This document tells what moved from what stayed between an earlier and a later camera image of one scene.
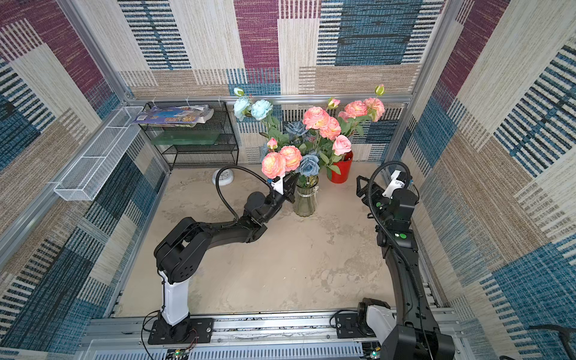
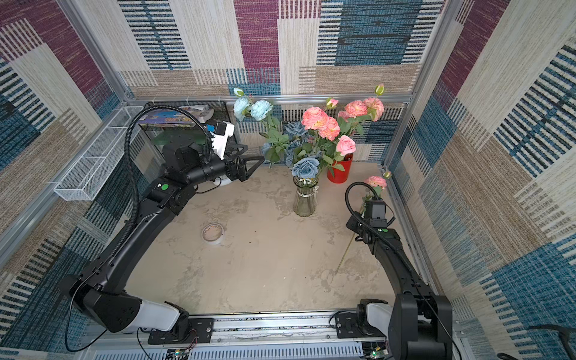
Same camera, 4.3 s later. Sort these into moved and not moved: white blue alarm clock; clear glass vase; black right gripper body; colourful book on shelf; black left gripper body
Moved: black right gripper body; black left gripper body
Not moved: colourful book on shelf; clear glass vase; white blue alarm clock
